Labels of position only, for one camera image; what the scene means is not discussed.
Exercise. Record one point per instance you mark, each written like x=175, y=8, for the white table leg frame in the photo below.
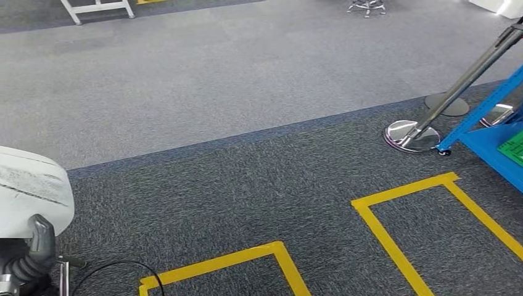
x=98, y=7

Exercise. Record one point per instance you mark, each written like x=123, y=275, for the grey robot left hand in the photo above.
x=43, y=241

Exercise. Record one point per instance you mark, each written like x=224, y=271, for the blue metal shelf rack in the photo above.
x=486, y=143

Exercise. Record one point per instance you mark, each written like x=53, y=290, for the chrome stool base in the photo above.
x=365, y=5

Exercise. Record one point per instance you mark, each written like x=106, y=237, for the chrome round stanchion base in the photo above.
x=496, y=114

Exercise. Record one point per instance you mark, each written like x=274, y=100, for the white lit display platform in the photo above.
x=496, y=7

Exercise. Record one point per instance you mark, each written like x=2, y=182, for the grey round stanchion base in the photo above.
x=457, y=107

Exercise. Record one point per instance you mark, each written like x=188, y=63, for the chrome-base stanchion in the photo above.
x=412, y=137

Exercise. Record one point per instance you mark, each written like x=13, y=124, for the green plastic crate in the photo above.
x=514, y=149

